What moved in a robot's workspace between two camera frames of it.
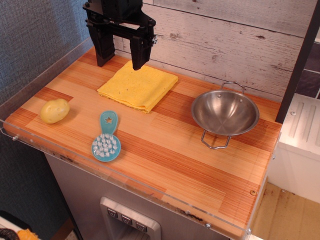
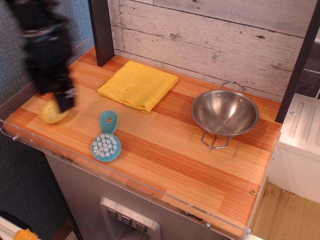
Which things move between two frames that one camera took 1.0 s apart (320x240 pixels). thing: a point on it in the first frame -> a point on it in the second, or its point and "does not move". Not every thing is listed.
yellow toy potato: (54, 111) does not move
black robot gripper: (124, 18) -> (48, 39)
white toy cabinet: (295, 165) does not move
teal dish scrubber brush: (106, 146) does not move
